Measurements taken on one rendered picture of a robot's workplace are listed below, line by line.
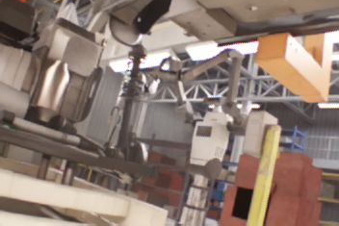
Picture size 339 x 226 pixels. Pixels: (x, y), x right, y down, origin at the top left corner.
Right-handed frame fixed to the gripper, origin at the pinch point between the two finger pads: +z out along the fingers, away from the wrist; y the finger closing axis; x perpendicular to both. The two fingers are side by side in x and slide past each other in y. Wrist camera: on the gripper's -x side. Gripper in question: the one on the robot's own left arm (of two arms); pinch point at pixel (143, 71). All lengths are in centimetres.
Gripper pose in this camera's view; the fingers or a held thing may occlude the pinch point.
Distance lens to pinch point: 195.6
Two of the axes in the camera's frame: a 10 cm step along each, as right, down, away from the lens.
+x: 0.2, 0.4, -10.0
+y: 1.7, -9.8, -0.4
